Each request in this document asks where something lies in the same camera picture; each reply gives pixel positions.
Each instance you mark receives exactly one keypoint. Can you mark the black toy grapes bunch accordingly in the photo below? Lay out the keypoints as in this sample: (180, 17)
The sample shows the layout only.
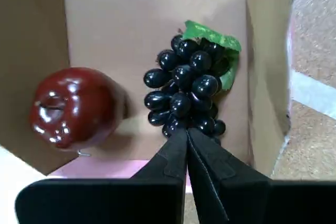
(183, 82)

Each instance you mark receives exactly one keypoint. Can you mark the red toy apple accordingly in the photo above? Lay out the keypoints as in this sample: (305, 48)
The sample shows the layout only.
(78, 98)

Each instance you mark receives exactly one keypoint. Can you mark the white tape strip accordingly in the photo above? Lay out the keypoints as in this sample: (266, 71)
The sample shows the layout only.
(312, 93)

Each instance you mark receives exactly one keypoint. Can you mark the pink cardboard bin box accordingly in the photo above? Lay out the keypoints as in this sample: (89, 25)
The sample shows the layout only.
(131, 11)

